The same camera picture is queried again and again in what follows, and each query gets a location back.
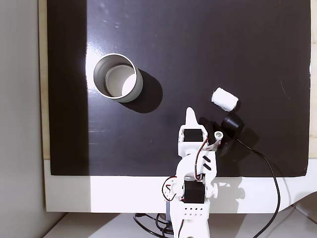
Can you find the grey cylindrical cup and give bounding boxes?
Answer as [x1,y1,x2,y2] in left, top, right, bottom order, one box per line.
[93,53,145,104]

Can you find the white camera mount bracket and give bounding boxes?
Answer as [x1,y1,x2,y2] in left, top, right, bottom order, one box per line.
[209,130,225,152]

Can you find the black table mat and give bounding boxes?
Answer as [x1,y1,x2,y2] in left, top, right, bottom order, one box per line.
[46,0,312,178]

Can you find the black camera cable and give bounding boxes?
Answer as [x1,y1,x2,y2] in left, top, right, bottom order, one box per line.
[236,138,281,238]

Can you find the black cable bundle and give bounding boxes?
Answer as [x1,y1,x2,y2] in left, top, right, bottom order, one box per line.
[133,212,174,238]

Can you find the grey base clamp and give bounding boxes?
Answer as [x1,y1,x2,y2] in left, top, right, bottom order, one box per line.
[165,201,173,221]

